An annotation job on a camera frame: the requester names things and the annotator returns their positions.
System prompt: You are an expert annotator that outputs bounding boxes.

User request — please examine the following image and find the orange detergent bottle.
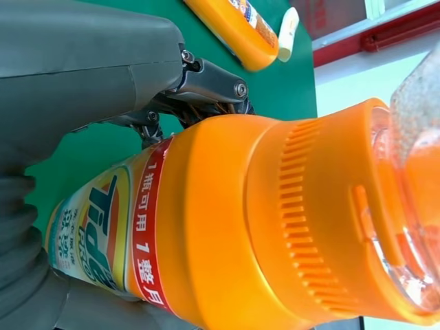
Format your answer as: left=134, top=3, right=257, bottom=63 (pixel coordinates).
left=45, top=40, right=440, bottom=330
left=183, top=0, right=280, bottom=73

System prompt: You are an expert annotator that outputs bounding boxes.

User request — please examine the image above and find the white lotion bottle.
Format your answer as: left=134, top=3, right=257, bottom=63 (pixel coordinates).
left=278, top=6, right=300, bottom=63

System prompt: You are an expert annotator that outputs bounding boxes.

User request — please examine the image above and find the white cabinet with red panel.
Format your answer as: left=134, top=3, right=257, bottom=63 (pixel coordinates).
left=290, top=0, right=440, bottom=69

